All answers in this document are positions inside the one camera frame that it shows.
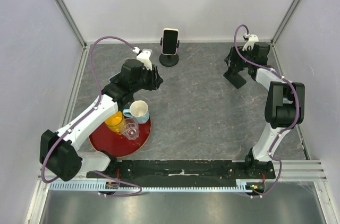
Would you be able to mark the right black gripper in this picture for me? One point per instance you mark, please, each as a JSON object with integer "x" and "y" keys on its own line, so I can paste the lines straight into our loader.
{"x": 234, "y": 53}

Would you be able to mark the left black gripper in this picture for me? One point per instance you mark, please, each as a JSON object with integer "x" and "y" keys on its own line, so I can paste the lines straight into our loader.
{"x": 155, "y": 79}

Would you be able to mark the black folding phone stand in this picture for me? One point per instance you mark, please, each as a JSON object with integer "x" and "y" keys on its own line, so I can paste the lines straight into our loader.
{"x": 234, "y": 78}

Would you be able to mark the black round-base phone stand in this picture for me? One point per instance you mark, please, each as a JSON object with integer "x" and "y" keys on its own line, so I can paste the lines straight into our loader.
{"x": 168, "y": 60}

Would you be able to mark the phone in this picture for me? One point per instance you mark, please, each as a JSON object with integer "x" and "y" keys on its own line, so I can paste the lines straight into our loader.
{"x": 170, "y": 41}

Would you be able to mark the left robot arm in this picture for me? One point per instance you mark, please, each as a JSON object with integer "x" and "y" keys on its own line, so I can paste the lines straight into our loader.
{"x": 59, "y": 150}

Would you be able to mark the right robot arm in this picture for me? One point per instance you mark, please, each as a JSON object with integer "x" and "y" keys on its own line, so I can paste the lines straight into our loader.
{"x": 284, "y": 107}

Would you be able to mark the light blue cream mug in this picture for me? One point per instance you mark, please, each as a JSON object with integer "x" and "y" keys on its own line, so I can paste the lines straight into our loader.
{"x": 138, "y": 110}

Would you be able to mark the clear glass cup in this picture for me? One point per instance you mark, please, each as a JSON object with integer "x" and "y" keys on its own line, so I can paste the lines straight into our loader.
{"x": 130, "y": 128}

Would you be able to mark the yellow plastic cup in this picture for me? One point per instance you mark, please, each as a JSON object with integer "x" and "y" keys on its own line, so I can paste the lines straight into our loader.
{"x": 115, "y": 122}

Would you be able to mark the red round tray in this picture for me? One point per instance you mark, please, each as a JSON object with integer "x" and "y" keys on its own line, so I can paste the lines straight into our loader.
{"x": 103, "y": 139}

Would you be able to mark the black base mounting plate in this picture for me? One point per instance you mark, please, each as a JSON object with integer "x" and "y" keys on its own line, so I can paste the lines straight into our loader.
{"x": 188, "y": 172}

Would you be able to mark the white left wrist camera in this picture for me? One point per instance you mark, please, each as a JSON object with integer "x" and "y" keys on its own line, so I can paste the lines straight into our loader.
{"x": 142, "y": 58}

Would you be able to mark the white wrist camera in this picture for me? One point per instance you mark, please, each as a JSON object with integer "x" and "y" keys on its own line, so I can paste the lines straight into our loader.
{"x": 250, "y": 39}
{"x": 142, "y": 58}

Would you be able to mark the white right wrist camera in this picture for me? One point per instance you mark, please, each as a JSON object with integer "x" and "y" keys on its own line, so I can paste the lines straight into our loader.
{"x": 250, "y": 39}

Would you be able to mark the light blue cable duct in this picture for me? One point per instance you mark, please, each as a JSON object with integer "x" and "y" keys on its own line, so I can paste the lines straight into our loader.
{"x": 102, "y": 185}

